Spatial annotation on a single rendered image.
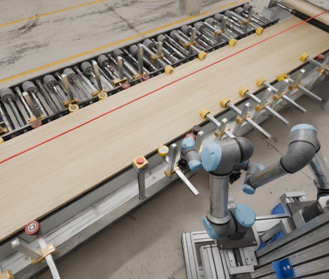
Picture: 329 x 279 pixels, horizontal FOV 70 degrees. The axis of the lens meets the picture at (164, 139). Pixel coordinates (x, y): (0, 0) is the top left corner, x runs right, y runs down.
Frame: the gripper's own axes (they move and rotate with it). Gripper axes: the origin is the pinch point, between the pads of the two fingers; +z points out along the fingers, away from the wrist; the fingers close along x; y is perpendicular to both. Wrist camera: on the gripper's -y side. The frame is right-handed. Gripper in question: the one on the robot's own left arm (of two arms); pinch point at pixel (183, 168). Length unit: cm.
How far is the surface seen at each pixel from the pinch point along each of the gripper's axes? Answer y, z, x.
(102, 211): 51, 32, -38
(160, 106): -44, 4, -50
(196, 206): -19, 94, 16
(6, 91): 20, 8, -178
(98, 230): 64, 24, -29
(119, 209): 44, 24, -26
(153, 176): 3.8, 31.7, -23.3
